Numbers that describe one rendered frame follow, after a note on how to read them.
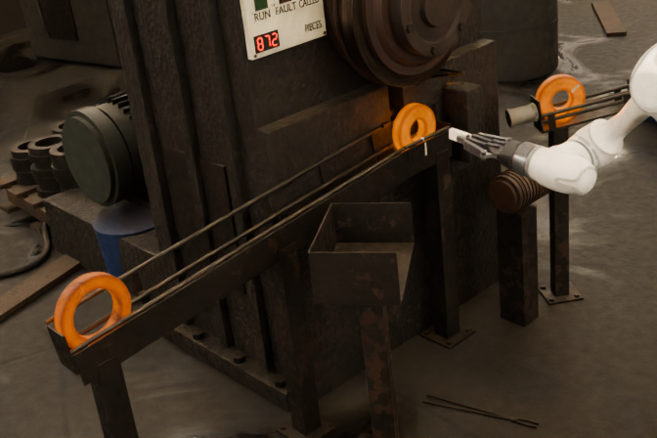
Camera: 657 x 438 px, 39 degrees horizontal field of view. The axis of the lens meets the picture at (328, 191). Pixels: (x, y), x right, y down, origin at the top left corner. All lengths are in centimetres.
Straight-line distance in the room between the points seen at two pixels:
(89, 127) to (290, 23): 123
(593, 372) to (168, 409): 128
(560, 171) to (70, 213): 210
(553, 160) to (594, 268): 112
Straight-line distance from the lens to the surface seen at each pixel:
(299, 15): 249
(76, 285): 212
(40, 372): 329
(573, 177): 238
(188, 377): 307
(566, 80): 298
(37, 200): 429
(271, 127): 246
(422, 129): 275
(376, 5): 246
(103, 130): 346
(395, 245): 234
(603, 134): 247
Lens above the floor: 169
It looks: 24 degrees down
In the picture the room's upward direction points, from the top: 7 degrees counter-clockwise
